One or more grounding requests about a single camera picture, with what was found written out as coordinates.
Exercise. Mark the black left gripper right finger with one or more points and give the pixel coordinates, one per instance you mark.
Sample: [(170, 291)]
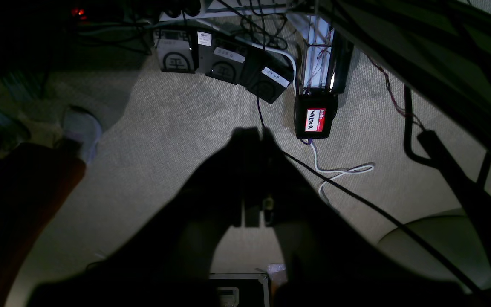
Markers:
[(328, 263)]

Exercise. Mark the grey foot pedal start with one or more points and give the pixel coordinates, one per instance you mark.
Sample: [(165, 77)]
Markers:
[(175, 50)]

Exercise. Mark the grey foot pedal stop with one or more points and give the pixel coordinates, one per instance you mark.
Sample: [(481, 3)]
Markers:
[(265, 75)]

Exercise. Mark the black box with name tag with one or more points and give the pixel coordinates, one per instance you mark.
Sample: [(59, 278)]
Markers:
[(314, 115)]

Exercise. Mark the grey sneaker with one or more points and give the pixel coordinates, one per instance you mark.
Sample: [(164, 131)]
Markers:
[(83, 130)]

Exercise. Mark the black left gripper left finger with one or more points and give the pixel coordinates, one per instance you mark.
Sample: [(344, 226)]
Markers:
[(167, 263)]

